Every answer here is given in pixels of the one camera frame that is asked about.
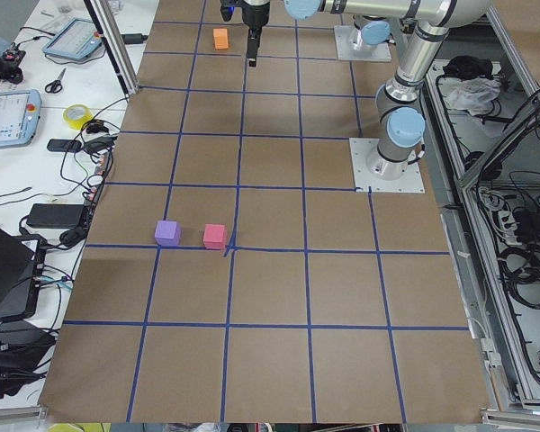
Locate pink foam cube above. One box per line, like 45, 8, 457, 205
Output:
202, 224, 227, 250

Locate brown paper table cover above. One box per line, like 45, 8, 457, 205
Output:
40, 1, 490, 424

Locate black laptop computer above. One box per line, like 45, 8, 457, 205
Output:
0, 229, 46, 322

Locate black power strip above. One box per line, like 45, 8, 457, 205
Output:
84, 148, 113, 228

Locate aluminium frame post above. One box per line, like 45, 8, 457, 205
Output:
84, 0, 139, 96

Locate upper teach pendant tablet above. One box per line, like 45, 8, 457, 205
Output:
42, 18, 102, 62

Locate purple foam cube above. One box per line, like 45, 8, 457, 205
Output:
154, 220, 182, 247

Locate black handled scissors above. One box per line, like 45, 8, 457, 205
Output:
44, 68, 66, 95

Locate black and white cloth pile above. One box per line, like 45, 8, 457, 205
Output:
443, 55, 501, 116

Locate yellow tape roll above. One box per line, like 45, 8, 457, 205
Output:
63, 103, 94, 131

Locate lower teach pendant tablet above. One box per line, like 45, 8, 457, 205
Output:
0, 89, 41, 149

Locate orange foam cube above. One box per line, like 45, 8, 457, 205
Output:
212, 28, 230, 50

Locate black smartphone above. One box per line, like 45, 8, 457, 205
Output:
47, 139, 83, 153

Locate black power adapter brick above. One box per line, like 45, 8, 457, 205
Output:
26, 203, 86, 229

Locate teach pendant tablet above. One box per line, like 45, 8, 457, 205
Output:
42, 18, 102, 62
0, 89, 41, 149

